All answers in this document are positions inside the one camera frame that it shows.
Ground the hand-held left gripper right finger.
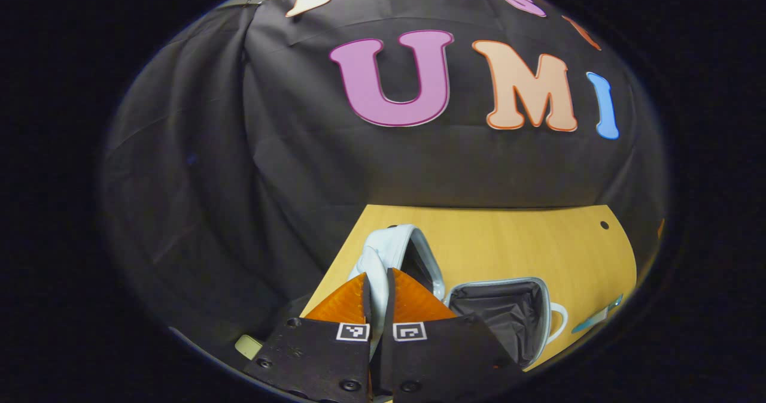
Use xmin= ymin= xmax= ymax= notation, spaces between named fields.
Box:
xmin=380 ymin=267 xmax=521 ymax=403

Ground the pale green block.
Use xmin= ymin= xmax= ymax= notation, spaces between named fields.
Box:
xmin=235 ymin=334 xmax=265 ymax=361

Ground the black backdrop cloth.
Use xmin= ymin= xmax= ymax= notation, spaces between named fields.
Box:
xmin=99 ymin=0 xmax=668 ymax=356

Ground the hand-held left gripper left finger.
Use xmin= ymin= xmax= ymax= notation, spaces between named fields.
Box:
xmin=242 ymin=271 xmax=375 ymax=403

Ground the white and blue tube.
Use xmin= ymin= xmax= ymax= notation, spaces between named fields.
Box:
xmin=572 ymin=294 xmax=624 ymax=335

